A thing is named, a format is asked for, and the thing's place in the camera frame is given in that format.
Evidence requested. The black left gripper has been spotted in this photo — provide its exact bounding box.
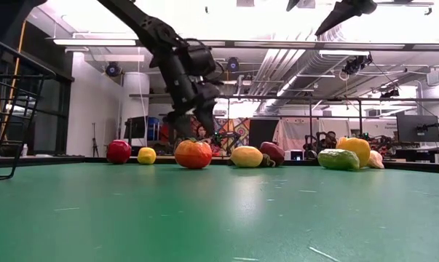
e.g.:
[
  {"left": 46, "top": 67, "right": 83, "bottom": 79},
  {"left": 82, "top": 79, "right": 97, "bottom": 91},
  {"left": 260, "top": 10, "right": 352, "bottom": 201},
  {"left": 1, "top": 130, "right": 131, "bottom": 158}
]
[{"left": 156, "top": 45, "right": 222, "bottom": 141}]

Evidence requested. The red-orange tomato with green stem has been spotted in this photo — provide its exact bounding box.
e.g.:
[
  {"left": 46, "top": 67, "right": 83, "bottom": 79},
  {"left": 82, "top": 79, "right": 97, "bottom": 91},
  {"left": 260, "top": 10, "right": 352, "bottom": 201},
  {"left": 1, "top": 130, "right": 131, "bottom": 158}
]
[{"left": 174, "top": 138, "right": 213, "bottom": 170}]

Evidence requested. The round yellow lemon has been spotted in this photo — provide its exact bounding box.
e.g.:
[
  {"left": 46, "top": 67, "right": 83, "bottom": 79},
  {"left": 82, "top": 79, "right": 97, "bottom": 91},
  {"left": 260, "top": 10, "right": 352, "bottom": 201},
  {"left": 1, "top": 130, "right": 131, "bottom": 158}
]
[{"left": 137, "top": 146, "right": 157, "bottom": 165}]

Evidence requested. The large yellow mango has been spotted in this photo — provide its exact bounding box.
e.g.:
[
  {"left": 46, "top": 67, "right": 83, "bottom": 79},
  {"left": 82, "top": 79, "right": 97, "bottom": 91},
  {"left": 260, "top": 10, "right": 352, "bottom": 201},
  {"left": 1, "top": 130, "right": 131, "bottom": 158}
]
[{"left": 230, "top": 146, "right": 264, "bottom": 169}]

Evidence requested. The red apple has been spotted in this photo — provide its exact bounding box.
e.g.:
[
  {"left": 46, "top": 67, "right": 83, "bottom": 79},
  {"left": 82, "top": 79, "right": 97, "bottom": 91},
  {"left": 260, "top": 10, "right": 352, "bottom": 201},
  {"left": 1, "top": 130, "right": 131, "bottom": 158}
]
[{"left": 106, "top": 139, "right": 133, "bottom": 165}]

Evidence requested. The dark red round produce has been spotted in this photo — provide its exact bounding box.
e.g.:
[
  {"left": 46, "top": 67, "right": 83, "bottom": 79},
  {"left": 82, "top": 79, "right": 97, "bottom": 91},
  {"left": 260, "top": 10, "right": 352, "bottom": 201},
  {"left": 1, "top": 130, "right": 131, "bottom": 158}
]
[{"left": 258, "top": 141, "right": 286, "bottom": 167}]

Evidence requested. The yellow bell pepper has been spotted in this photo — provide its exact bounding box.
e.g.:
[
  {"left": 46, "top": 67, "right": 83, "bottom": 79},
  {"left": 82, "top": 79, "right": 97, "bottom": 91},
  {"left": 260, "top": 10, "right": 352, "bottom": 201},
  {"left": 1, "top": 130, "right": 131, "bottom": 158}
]
[{"left": 336, "top": 136, "right": 371, "bottom": 168}]

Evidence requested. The light green produce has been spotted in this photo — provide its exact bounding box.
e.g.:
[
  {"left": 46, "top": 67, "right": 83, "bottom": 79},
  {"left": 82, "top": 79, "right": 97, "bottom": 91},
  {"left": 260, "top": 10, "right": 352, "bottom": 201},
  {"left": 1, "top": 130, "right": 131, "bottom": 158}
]
[{"left": 317, "top": 148, "right": 361, "bottom": 171}]

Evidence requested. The pale pink vegetable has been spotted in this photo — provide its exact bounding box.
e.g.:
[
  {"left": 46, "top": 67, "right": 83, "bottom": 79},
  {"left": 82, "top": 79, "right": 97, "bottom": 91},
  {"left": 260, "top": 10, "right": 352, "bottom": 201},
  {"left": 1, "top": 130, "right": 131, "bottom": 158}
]
[{"left": 366, "top": 150, "right": 386, "bottom": 170}]

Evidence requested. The seated person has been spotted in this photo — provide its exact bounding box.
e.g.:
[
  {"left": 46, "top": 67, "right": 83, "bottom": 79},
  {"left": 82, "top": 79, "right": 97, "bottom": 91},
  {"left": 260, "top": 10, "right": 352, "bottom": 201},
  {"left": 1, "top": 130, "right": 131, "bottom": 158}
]
[{"left": 195, "top": 125, "right": 210, "bottom": 141}]

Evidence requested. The blue storage bin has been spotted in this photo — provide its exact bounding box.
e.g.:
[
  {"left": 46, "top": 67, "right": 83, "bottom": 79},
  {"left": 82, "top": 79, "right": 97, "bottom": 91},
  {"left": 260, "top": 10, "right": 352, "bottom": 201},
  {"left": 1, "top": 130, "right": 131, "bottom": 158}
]
[{"left": 147, "top": 116, "right": 160, "bottom": 141}]

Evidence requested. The colourful patterned tapestry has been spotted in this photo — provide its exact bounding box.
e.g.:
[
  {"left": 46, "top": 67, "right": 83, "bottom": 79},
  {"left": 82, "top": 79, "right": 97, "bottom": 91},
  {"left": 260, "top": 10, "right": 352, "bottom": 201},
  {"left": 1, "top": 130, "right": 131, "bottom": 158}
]
[{"left": 189, "top": 116, "right": 251, "bottom": 156}]

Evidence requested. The small dark monitor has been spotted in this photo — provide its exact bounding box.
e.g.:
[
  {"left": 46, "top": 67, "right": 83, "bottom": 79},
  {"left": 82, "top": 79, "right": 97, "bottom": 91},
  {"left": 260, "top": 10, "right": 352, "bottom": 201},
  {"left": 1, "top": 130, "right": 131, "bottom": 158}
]
[{"left": 123, "top": 116, "right": 148, "bottom": 140}]

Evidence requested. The white cylindrical column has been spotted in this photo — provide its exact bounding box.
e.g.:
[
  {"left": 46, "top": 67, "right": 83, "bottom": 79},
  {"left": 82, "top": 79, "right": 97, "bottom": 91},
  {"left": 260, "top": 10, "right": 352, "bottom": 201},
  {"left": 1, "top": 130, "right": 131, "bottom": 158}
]
[{"left": 120, "top": 71, "right": 151, "bottom": 121}]

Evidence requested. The black panel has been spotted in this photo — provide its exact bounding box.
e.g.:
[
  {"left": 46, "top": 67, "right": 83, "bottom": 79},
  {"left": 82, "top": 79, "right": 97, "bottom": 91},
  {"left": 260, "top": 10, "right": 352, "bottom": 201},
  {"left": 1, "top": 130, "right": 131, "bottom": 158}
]
[{"left": 248, "top": 118, "right": 280, "bottom": 150}]

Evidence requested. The black tripod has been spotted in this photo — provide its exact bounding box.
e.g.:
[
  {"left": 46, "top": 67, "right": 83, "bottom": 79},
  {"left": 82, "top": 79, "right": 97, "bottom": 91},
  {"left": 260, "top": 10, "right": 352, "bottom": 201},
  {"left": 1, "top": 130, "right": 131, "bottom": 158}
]
[{"left": 90, "top": 122, "right": 100, "bottom": 158}]

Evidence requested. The white hanging sheet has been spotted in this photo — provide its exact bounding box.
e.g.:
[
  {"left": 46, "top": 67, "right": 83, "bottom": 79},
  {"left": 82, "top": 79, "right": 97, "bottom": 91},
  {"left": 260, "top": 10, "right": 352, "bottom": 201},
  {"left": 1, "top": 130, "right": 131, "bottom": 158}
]
[{"left": 272, "top": 118, "right": 351, "bottom": 151}]

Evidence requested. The long fluorescent light fixture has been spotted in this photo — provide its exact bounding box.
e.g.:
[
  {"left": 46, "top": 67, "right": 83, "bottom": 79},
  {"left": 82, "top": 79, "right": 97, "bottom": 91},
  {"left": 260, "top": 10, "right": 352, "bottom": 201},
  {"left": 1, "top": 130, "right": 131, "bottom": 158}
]
[{"left": 52, "top": 38, "right": 137, "bottom": 47}]

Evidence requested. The large dark monitor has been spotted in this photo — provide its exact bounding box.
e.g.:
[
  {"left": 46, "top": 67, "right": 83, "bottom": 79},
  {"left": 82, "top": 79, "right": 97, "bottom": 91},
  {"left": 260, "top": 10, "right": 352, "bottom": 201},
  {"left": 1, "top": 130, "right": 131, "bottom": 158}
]
[{"left": 396, "top": 114, "right": 439, "bottom": 143}]

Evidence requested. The black overhead frame beam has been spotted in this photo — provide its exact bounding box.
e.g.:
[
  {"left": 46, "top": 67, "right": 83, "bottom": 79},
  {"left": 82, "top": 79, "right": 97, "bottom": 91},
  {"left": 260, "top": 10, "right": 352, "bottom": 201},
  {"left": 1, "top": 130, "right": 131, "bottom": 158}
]
[{"left": 135, "top": 39, "right": 439, "bottom": 51}]

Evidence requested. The black camera cluster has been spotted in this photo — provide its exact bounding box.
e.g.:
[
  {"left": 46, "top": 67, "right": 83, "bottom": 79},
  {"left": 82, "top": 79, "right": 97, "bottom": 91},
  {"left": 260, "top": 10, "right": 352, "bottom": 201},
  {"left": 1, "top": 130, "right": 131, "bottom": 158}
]
[{"left": 341, "top": 54, "right": 373, "bottom": 76}]

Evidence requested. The silver ventilation duct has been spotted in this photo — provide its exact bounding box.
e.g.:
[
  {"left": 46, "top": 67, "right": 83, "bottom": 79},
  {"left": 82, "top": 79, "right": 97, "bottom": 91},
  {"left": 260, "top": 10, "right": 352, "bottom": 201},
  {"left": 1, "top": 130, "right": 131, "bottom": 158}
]
[{"left": 248, "top": 21, "right": 351, "bottom": 114}]

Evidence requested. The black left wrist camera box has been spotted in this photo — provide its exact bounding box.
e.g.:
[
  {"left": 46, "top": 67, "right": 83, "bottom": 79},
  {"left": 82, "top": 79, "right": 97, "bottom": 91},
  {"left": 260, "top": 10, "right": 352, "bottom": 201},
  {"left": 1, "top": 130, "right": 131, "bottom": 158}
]
[{"left": 184, "top": 38, "right": 217, "bottom": 78}]

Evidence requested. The black pipe frame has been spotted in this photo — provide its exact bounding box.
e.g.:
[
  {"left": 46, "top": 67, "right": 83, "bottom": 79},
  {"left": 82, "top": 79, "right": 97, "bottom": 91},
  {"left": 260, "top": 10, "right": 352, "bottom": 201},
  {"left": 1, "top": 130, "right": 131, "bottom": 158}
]
[{"left": 128, "top": 93, "right": 439, "bottom": 157}]

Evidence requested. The black table border rail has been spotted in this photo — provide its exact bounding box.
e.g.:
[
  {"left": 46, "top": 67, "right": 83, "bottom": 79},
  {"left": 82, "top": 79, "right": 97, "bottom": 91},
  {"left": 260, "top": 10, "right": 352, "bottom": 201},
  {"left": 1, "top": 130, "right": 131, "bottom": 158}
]
[{"left": 0, "top": 155, "right": 439, "bottom": 174}]

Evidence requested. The black wire basket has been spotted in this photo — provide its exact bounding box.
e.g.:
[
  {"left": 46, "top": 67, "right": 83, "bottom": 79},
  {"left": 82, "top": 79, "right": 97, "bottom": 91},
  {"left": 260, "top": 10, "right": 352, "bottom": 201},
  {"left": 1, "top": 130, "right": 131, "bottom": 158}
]
[{"left": 0, "top": 34, "right": 57, "bottom": 182}]

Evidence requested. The orange strap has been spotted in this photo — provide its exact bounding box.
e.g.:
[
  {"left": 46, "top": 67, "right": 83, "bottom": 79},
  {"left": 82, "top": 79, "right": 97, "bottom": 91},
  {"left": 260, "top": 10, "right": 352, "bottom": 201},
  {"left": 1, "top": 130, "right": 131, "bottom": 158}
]
[{"left": 0, "top": 20, "right": 27, "bottom": 141}]

